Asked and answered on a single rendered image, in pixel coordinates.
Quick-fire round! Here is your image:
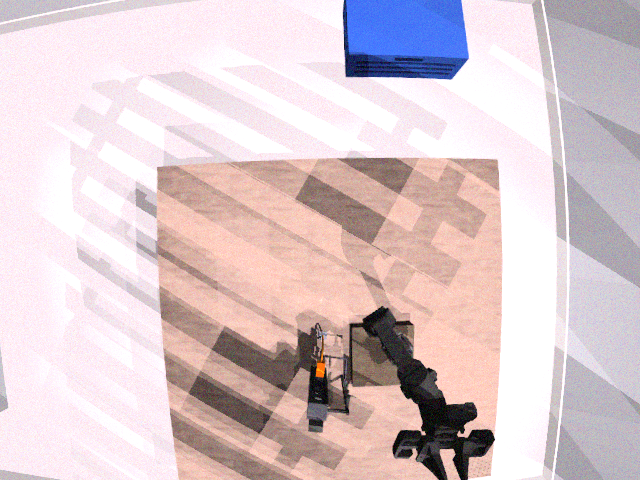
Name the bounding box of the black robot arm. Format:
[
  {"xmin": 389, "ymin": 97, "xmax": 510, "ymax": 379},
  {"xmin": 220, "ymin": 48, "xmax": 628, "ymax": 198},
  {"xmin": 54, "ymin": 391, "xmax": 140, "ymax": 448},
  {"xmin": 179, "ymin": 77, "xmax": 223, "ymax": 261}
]
[{"xmin": 362, "ymin": 306, "xmax": 478, "ymax": 435}]

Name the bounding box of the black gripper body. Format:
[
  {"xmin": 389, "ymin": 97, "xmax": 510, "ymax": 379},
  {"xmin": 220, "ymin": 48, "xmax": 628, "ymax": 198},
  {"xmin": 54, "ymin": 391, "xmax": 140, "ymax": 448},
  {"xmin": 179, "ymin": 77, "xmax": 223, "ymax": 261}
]
[{"xmin": 392, "ymin": 405, "xmax": 495, "ymax": 459}]

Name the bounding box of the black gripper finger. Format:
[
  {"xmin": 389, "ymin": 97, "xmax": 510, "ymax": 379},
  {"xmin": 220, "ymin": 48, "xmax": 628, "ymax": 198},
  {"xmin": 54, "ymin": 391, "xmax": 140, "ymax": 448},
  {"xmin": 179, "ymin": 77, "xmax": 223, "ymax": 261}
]
[
  {"xmin": 415, "ymin": 441, "xmax": 448, "ymax": 480},
  {"xmin": 452, "ymin": 440, "xmax": 477, "ymax": 480}
]

